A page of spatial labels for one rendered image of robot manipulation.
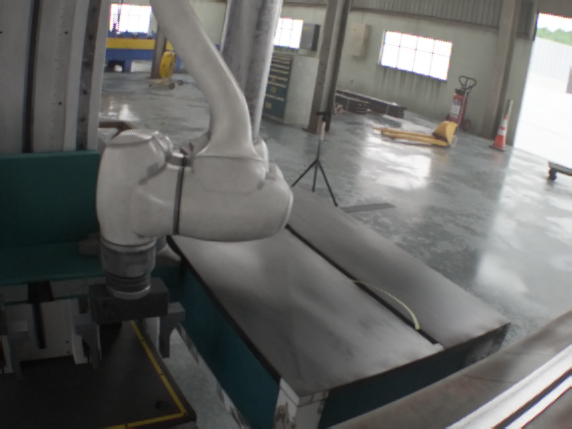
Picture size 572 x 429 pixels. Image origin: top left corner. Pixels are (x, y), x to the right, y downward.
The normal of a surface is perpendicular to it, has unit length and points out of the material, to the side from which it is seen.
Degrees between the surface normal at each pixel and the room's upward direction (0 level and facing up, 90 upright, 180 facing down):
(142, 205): 89
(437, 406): 0
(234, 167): 59
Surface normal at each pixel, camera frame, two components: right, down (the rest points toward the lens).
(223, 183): 0.18, -0.14
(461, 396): 0.15, -0.93
